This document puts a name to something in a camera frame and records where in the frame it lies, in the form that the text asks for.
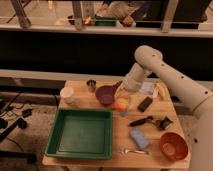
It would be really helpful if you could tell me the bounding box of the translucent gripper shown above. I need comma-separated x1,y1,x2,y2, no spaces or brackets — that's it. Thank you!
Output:
115,85,130,105

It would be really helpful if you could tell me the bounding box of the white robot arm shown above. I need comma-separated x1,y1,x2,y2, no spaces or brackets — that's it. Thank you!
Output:
122,45,213,171

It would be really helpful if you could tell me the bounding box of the green plastic tray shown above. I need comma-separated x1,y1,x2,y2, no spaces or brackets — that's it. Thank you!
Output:
45,109,113,160

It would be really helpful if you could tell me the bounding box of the brown pine cone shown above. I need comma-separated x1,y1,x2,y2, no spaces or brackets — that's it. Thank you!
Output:
114,81,122,89

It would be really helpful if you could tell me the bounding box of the purple bowl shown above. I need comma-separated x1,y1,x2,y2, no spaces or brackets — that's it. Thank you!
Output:
95,85,117,106

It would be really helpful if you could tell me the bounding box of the blue plastic cup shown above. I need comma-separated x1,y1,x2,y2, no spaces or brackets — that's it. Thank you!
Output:
119,108,129,117

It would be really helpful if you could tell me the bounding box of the clear plastic bag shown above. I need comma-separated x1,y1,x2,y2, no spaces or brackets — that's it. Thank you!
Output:
139,82,155,95

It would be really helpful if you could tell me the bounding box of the black rectangular block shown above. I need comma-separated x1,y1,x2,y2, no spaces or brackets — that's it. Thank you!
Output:
138,97,153,112

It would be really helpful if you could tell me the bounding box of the wooden table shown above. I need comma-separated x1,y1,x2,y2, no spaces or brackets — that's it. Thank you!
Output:
43,83,191,170

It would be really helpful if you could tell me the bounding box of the small metal cup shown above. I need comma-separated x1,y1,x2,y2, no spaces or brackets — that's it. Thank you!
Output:
86,79,96,92

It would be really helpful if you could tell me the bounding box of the yellow banana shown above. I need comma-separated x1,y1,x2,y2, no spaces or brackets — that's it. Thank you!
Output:
153,83,167,100

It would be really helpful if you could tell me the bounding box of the black binder clip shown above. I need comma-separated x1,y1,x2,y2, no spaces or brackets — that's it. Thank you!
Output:
158,117,173,131

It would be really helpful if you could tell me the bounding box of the white paper cup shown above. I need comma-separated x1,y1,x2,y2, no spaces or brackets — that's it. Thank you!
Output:
60,87,74,104

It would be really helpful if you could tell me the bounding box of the silver fork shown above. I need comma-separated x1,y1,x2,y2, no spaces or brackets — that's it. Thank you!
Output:
117,148,149,155

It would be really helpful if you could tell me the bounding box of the green background box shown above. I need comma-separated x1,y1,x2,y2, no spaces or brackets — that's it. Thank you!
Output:
95,18,116,27

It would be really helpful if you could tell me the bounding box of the red-orange bowl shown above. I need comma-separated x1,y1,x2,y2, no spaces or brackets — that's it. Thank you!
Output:
159,132,188,161

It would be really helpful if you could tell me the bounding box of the black handled peeler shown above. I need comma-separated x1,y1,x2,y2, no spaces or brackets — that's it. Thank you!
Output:
129,116,153,127

